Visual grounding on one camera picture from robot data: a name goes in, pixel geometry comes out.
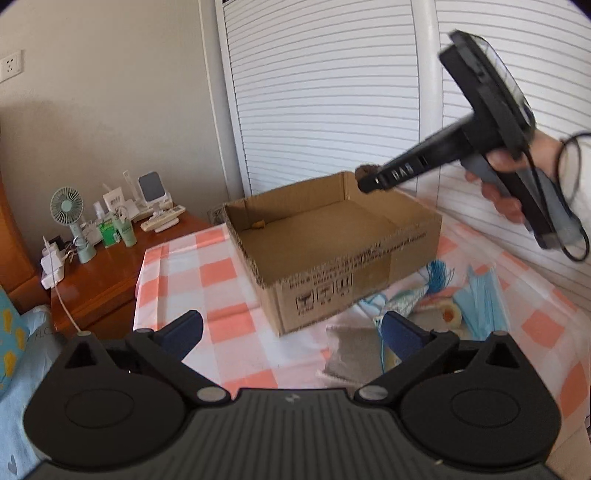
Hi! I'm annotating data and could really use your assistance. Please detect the cream knitted scrunchie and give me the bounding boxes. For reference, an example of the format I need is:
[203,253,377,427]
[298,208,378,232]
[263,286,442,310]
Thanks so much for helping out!
[411,299,463,331]

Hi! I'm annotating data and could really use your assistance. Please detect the blue patterned sachet with tassel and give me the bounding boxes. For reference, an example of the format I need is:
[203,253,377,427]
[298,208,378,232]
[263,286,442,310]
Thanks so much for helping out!
[358,260,455,327]

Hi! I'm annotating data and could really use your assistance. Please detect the grey sachet pouch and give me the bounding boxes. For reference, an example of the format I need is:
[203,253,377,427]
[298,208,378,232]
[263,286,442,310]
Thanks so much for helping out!
[317,324,383,392]

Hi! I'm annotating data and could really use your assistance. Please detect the blue surgical masks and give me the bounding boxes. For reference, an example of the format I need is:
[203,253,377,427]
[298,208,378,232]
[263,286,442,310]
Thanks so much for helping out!
[453,268,509,341]

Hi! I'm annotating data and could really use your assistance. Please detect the brown knitted scrunchie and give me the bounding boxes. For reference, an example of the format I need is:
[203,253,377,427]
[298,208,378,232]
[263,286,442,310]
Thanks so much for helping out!
[355,164,380,181]

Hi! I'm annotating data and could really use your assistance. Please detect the person right hand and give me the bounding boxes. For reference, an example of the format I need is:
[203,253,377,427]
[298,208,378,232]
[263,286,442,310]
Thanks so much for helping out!
[465,131,562,224]

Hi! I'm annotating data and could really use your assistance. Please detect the wooden nightstand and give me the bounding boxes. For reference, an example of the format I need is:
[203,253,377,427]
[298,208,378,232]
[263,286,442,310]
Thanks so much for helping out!
[51,213,211,339]

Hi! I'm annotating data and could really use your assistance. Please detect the pink checkered tablecloth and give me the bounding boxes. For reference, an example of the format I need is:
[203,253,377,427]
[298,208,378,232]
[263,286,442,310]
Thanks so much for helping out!
[132,221,591,476]

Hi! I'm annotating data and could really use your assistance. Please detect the green tube bottle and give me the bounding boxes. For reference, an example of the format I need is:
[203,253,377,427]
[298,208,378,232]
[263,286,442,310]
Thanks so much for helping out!
[113,206,136,248]

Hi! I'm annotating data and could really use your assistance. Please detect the green box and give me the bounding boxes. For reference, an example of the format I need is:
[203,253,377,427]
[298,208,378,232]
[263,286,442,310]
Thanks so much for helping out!
[98,218,120,248]

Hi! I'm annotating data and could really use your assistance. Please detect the white remote control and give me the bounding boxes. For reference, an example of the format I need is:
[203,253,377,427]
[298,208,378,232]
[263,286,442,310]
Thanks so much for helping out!
[140,205,186,233]

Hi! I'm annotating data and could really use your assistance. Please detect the white power strip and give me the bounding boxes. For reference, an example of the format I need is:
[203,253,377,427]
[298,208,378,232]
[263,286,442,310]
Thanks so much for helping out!
[40,243,64,290]

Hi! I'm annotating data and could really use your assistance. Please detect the brown cardboard box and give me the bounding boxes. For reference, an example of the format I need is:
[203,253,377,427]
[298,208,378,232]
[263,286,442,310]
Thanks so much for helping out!
[221,172,443,336]

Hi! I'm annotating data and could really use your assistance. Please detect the wooden headboard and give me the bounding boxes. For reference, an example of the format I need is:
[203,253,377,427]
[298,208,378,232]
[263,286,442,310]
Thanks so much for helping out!
[0,184,50,313]

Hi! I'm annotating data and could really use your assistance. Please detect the yellow blue snack bag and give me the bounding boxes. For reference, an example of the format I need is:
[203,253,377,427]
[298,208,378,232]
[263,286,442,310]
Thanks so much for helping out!
[0,288,29,395]

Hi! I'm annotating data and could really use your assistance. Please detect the phone stand with tablet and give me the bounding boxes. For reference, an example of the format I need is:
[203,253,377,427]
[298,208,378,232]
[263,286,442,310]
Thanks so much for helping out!
[134,171,173,222]

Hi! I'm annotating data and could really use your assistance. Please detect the white labelled box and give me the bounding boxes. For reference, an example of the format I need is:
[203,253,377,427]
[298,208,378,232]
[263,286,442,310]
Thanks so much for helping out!
[103,187,125,213]

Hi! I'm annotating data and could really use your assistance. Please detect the green desk fan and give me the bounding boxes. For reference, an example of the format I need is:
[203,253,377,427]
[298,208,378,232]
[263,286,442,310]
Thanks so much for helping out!
[50,186,96,264]

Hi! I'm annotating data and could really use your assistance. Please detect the blue bed sheet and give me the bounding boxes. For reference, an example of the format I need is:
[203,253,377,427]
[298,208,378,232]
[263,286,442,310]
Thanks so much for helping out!
[0,306,65,479]

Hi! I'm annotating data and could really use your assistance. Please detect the white charging cable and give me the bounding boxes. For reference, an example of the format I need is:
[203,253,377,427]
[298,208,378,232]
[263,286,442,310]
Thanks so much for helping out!
[43,235,86,335]

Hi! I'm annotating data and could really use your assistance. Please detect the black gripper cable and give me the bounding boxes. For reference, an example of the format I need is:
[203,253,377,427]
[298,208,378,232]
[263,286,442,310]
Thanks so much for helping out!
[526,132,591,263]

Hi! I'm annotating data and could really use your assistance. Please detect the wall power outlet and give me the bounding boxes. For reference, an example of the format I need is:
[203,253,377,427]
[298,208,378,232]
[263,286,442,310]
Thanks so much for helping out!
[0,50,23,83]

